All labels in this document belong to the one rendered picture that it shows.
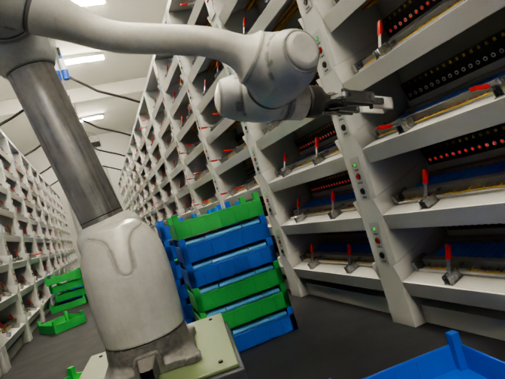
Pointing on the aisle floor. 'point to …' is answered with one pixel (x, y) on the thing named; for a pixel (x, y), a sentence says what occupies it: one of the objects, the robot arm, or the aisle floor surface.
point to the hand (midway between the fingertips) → (376, 104)
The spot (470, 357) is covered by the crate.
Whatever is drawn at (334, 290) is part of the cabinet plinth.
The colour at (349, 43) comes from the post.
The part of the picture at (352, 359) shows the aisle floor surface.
